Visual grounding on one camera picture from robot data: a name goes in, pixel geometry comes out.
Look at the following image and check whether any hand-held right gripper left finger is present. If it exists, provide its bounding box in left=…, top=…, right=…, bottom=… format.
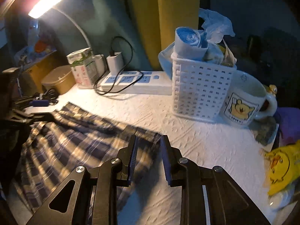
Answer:
left=26, top=135, right=139, bottom=225

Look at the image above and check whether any white bear print mug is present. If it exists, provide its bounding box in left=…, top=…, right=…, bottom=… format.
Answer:
left=221, top=71, right=278, bottom=128

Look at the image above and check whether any coiled black cable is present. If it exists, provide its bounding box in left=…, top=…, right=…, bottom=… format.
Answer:
left=33, top=88, right=59, bottom=105

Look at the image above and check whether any yellow plush toy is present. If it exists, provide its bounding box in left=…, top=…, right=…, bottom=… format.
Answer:
left=264, top=141, right=300, bottom=196

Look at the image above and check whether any white power strip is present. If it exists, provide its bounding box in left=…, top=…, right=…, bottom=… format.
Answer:
left=100, top=70, right=173, bottom=96

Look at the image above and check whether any crumpled plastic bag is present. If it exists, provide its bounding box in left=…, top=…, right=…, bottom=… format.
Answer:
left=199, top=8, right=236, bottom=44

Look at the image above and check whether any black charger cable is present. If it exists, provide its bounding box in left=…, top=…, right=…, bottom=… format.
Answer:
left=94, top=36, right=144, bottom=96

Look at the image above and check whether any white desk lamp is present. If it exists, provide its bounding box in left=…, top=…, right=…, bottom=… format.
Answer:
left=28, top=0, right=105, bottom=75

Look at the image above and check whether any white charger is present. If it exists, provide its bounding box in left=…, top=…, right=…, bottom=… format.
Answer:
left=106, top=51, right=123, bottom=74

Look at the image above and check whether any white plastic basket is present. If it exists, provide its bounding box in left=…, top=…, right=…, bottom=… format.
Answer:
left=171, top=53, right=237, bottom=123

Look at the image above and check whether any milk carton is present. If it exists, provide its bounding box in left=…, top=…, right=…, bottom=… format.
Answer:
left=66, top=47, right=98, bottom=89

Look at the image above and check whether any snack bag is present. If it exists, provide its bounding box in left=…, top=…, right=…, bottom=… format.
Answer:
left=14, top=21, right=58, bottom=64

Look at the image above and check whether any blue garbage bag roll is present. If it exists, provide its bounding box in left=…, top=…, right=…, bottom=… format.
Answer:
left=158, top=27, right=209, bottom=79

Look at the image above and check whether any brown lidded food container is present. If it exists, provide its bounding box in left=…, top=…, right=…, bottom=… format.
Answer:
left=41, top=65, right=75, bottom=95

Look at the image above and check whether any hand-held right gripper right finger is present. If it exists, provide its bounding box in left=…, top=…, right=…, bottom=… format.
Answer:
left=160, top=135, right=272, bottom=225

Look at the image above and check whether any yellowish packet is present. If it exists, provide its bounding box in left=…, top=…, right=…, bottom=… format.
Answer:
left=204, top=40, right=237, bottom=67

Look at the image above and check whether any yellow curtain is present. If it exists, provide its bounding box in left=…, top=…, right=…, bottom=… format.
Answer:
left=110, top=0, right=201, bottom=72

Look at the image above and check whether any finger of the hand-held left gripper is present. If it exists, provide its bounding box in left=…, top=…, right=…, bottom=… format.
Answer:
left=7, top=112, right=57, bottom=125
left=14, top=97, right=58, bottom=109

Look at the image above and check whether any purple cloth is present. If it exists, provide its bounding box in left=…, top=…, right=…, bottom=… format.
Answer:
left=274, top=106, right=300, bottom=146

